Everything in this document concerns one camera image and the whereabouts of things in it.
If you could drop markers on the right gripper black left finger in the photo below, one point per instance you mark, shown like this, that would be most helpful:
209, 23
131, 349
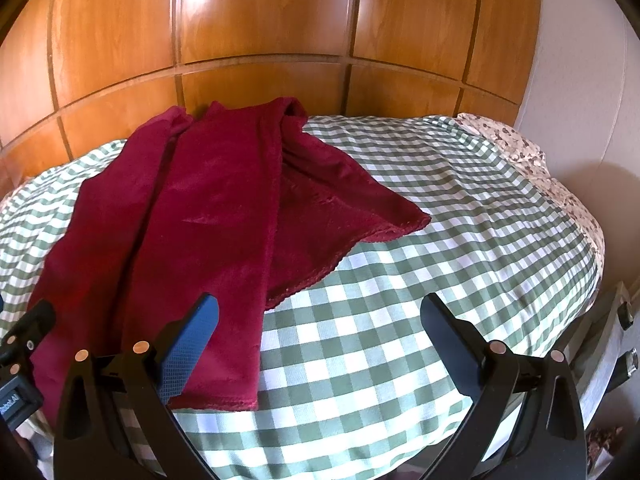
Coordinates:
91, 441

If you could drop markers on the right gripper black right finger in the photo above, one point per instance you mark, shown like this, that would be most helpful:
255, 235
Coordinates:
548, 439

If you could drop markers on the dark red cloth garment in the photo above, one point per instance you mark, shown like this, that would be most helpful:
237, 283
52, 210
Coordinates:
243, 205

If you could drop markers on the green white checkered bedsheet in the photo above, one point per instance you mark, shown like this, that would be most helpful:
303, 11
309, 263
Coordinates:
349, 383

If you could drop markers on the floral patterned bedding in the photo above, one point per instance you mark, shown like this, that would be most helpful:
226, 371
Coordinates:
530, 161

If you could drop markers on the grey bed frame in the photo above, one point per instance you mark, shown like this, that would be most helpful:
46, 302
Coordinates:
593, 344

